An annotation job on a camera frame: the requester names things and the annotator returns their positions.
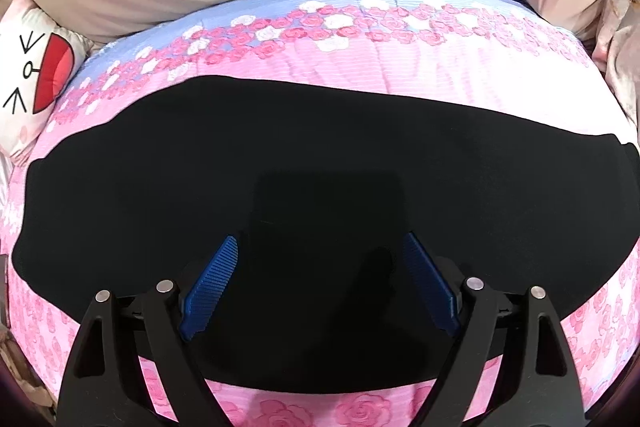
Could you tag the white cartoon face pillow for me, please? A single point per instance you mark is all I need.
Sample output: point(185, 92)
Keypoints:
point(30, 57)

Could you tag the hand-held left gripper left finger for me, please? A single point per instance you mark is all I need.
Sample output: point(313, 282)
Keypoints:
point(210, 292)

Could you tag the black pants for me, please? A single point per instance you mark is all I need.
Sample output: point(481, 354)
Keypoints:
point(320, 132)

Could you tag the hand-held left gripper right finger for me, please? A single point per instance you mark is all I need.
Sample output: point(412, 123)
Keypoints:
point(430, 287)

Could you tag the pale patterned cloth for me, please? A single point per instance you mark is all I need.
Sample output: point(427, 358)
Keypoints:
point(20, 367)

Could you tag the pale floral cloth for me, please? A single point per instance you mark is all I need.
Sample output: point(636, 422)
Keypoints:
point(620, 47)

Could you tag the pink blue rose bedsheet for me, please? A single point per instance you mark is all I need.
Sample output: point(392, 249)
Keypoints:
point(375, 62)

